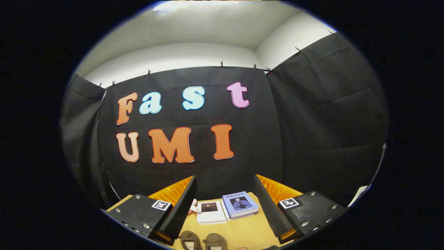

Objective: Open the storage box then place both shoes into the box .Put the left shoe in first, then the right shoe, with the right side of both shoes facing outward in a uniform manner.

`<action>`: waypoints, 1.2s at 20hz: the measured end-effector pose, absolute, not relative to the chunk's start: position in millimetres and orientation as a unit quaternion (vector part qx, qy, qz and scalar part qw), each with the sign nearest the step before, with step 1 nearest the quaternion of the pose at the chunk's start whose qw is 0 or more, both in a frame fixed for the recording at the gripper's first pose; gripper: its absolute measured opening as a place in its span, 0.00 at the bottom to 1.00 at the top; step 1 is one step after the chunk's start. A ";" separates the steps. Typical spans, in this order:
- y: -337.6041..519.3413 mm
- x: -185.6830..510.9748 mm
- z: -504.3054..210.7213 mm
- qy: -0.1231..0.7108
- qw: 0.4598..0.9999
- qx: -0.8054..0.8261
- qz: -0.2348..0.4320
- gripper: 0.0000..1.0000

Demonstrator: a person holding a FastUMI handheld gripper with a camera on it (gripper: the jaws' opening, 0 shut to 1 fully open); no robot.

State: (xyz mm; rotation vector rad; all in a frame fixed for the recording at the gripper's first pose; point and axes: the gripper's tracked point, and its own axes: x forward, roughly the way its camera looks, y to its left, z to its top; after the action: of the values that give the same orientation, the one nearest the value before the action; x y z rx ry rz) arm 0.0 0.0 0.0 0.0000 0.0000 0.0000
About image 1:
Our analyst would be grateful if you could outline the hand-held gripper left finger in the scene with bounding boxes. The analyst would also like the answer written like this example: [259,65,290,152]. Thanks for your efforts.
[102,175,198,248]

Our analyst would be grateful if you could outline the ceiling light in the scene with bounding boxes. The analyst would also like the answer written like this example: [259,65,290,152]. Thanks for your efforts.
[153,1,240,13]

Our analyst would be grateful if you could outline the brown fuzzy shoe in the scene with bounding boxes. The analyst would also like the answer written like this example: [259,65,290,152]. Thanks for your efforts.
[202,233,228,250]
[179,231,202,250]

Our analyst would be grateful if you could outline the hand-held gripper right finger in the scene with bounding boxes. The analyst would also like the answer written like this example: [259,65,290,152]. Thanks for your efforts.
[253,174,348,245]

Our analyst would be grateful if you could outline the white portrait cover book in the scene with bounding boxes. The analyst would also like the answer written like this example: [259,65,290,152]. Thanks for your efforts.
[197,201,228,225]

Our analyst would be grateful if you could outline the blue figure cover book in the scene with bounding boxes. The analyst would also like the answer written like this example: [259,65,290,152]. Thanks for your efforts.
[222,191,259,220]

